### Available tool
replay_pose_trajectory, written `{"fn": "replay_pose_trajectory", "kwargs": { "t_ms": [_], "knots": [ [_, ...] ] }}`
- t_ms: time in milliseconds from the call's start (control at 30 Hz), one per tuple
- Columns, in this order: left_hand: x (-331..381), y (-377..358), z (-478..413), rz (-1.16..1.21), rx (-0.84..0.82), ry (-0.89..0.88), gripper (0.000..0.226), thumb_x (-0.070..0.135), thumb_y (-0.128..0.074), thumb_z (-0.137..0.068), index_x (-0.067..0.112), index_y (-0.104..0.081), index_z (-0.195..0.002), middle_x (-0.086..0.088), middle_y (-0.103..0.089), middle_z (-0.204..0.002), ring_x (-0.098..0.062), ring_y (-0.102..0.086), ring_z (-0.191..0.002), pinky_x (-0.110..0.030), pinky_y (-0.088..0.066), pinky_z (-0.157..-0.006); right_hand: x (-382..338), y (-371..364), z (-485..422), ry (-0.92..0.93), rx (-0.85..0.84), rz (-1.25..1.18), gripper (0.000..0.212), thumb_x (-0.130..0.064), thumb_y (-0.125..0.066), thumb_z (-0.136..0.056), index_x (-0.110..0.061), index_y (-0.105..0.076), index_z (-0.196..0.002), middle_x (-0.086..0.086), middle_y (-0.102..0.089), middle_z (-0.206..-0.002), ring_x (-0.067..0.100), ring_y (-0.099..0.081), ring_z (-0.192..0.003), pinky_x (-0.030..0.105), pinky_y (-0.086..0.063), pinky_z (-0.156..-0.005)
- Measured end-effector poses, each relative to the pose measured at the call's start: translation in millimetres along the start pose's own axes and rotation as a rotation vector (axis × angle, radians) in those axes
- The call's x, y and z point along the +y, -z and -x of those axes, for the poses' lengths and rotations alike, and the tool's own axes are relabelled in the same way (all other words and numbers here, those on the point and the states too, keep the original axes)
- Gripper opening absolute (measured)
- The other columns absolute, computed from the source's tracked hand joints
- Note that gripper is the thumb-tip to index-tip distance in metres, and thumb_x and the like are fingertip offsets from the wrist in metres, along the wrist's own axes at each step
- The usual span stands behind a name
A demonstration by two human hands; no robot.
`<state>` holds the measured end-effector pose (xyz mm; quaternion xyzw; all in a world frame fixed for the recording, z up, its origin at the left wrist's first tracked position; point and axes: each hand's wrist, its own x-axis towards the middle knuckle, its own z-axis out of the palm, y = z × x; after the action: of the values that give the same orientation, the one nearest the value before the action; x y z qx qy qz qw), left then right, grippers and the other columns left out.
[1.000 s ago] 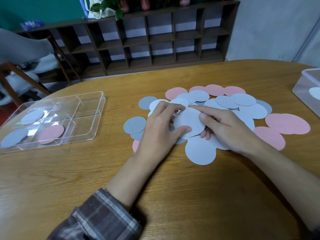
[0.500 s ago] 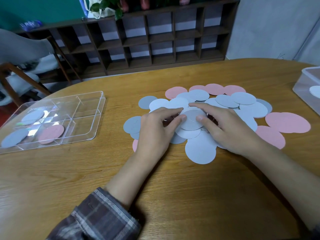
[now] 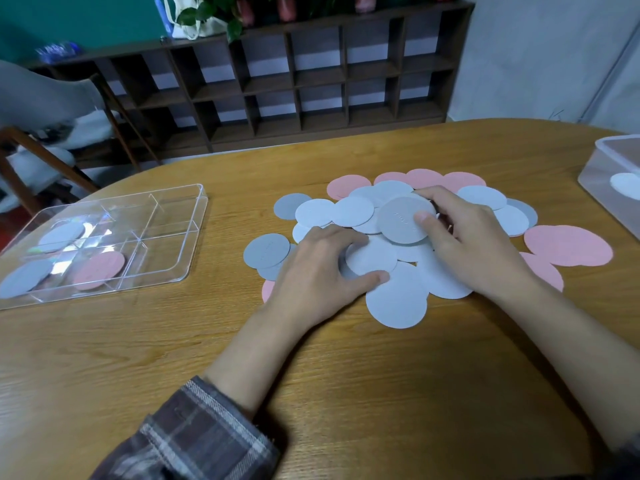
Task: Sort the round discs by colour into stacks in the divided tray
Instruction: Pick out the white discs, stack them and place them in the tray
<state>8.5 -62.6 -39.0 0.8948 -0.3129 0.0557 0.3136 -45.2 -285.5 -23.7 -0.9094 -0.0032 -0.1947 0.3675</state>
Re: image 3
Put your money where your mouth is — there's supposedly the grey wall pipe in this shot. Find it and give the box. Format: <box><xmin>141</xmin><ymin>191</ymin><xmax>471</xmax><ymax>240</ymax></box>
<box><xmin>579</xmin><ymin>24</ymin><xmax>640</xmax><ymax>121</ymax></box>

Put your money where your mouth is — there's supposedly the grey disc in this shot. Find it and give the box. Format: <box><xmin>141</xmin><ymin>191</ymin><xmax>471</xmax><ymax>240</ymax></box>
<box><xmin>0</xmin><ymin>258</ymin><xmax>55</xmax><ymax>299</ymax></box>

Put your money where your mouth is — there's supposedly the neat white paper circle stack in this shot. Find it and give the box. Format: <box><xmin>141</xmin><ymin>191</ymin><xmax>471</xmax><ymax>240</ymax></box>
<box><xmin>375</xmin><ymin>194</ymin><xmax>437</xmax><ymax>245</ymax></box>

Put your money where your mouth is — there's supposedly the pile of round paper discs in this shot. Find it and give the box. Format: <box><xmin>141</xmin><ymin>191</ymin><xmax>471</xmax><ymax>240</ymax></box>
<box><xmin>243</xmin><ymin>168</ymin><xmax>615</xmax><ymax>331</ymax></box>

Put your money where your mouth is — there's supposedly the dark wooden cubby shelf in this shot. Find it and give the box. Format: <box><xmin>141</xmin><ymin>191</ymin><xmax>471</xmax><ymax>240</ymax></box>
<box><xmin>22</xmin><ymin>0</ymin><xmax>476</xmax><ymax>168</ymax></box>

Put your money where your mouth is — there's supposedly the pink disc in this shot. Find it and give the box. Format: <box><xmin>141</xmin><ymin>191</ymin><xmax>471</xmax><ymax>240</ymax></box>
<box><xmin>72</xmin><ymin>250</ymin><xmax>127</xmax><ymax>291</ymax></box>

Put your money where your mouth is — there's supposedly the person's left forearm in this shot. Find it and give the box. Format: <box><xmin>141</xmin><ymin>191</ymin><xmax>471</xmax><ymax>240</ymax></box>
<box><xmin>89</xmin><ymin>304</ymin><xmax>311</xmax><ymax>480</ymax></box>

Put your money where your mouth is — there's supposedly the clear divided tray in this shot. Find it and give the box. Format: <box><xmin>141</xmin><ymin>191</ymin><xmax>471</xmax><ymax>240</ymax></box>
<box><xmin>0</xmin><ymin>183</ymin><xmax>209</xmax><ymax>311</ymax></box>

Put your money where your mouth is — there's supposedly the blue bottle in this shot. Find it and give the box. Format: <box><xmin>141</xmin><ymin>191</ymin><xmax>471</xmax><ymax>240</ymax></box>
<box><xmin>152</xmin><ymin>0</ymin><xmax>173</xmax><ymax>38</ymax></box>

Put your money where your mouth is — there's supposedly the translucent plastic tub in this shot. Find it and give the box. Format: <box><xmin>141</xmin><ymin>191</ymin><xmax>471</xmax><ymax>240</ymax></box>
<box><xmin>577</xmin><ymin>134</ymin><xmax>640</xmax><ymax>241</ymax></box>

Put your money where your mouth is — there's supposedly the white disc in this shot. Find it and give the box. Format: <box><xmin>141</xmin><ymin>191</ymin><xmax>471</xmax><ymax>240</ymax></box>
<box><xmin>37</xmin><ymin>222</ymin><xmax>86</xmax><ymax>254</ymax></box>
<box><xmin>609</xmin><ymin>172</ymin><xmax>640</xmax><ymax>201</ymax></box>

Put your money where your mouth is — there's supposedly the white tote bag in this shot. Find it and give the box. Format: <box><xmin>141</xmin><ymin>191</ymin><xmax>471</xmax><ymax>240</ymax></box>
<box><xmin>163</xmin><ymin>0</ymin><xmax>229</xmax><ymax>41</ymax></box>

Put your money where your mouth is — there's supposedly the person's right forearm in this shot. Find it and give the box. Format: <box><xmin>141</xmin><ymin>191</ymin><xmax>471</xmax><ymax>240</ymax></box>
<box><xmin>492</xmin><ymin>277</ymin><xmax>640</xmax><ymax>455</ymax></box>

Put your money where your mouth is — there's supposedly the person's right hand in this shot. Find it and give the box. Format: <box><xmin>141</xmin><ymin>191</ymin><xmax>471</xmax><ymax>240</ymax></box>
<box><xmin>412</xmin><ymin>185</ymin><xmax>531</xmax><ymax>303</ymax></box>

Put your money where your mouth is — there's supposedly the blue packet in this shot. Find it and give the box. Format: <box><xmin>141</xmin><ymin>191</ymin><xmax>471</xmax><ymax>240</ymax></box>
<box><xmin>35</xmin><ymin>41</ymin><xmax>83</xmax><ymax>65</ymax></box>

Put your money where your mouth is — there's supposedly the person's left hand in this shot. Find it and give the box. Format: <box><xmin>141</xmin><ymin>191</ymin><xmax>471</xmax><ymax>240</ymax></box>
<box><xmin>262</xmin><ymin>224</ymin><xmax>391</xmax><ymax>335</ymax></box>

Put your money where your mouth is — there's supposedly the grey chair with wooden legs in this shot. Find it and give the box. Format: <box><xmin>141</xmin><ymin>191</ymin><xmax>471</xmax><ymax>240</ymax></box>
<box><xmin>0</xmin><ymin>125</ymin><xmax>101</xmax><ymax>215</ymax></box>
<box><xmin>0</xmin><ymin>59</ymin><xmax>163</xmax><ymax>171</ymax></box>

